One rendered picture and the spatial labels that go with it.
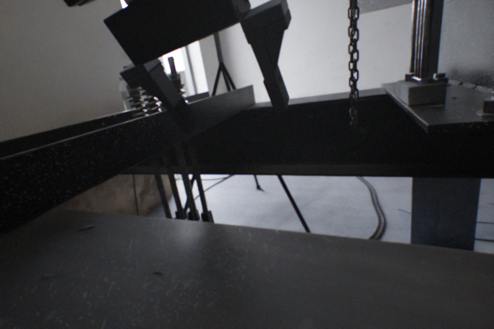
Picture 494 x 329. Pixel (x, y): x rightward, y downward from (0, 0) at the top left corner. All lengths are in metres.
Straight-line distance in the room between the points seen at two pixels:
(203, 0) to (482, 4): 0.56
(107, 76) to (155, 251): 1.65
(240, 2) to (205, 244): 0.21
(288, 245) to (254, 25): 0.18
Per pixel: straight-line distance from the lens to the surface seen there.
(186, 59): 2.79
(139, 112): 0.67
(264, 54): 0.26
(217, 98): 0.70
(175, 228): 0.23
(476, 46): 0.70
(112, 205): 1.63
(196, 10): 0.25
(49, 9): 1.74
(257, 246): 0.19
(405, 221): 1.44
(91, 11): 1.89
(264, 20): 0.25
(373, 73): 2.83
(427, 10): 0.57
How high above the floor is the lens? 0.78
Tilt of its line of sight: 16 degrees down
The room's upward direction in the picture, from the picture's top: 10 degrees counter-clockwise
